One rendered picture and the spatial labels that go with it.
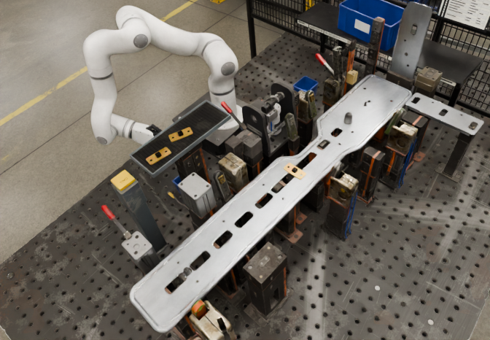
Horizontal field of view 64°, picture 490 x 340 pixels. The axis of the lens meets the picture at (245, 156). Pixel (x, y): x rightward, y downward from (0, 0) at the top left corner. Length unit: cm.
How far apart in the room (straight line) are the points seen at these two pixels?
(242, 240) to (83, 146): 221
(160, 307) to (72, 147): 226
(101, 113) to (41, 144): 188
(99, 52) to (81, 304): 96
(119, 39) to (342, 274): 120
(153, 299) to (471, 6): 169
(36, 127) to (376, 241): 289
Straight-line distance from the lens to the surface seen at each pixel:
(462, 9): 203
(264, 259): 126
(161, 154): 139
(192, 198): 132
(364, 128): 166
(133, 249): 133
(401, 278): 165
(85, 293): 175
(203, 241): 135
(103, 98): 169
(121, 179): 138
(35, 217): 306
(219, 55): 168
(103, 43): 156
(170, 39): 162
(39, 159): 342
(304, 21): 222
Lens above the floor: 216
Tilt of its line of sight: 49 degrees down
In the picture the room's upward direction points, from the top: 8 degrees counter-clockwise
